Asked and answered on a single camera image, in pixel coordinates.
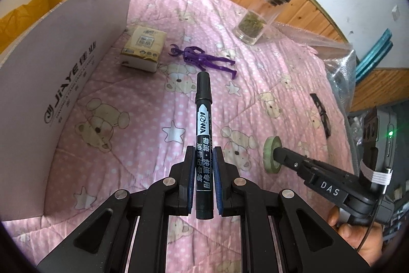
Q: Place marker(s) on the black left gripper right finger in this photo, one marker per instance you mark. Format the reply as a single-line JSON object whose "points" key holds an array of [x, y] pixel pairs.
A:
{"points": [[227, 199]]}

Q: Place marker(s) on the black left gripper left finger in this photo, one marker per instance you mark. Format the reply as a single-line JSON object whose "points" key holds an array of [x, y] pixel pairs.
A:
{"points": [[184, 174]]}

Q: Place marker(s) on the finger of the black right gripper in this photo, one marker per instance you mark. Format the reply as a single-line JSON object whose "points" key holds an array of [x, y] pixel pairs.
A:
{"points": [[302, 165]]}

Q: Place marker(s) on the green tape roll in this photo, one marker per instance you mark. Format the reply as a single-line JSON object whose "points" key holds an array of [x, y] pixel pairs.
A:
{"points": [[270, 165]]}

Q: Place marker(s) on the black AOWA marker pen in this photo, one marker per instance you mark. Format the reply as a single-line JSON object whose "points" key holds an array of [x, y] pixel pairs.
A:
{"points": [[204, 164]]}

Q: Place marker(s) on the purple horned toy figure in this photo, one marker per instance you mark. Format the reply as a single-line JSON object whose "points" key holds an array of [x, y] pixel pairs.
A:
{"points": [[193, 55]]}

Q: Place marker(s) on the beige tissue pack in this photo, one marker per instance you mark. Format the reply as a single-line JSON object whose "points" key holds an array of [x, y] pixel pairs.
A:
{"points": [[143, 48]]}

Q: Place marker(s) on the person's right hand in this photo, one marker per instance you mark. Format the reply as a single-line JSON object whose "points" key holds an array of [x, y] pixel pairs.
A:
{"points": [[371, 249]]}

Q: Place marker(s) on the clear bubble wrap bag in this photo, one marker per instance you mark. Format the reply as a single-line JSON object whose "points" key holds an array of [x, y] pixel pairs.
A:
{"points": [[339, 59]]}

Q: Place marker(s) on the glass tea jar steel lid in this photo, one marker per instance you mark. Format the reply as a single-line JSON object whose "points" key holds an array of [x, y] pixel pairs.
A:
{"points": [[258, 16]]}

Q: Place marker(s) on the white cardboard box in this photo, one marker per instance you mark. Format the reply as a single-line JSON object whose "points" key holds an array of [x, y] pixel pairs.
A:
{"points": [[49, 49]]}

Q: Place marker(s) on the black plastic bracket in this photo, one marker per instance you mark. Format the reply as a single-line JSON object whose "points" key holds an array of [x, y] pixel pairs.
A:
{"points": [[323, 114]]}

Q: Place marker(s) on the teal rods against wall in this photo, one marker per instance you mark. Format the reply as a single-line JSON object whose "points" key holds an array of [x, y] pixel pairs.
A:
{"points": [[375, 55]]}

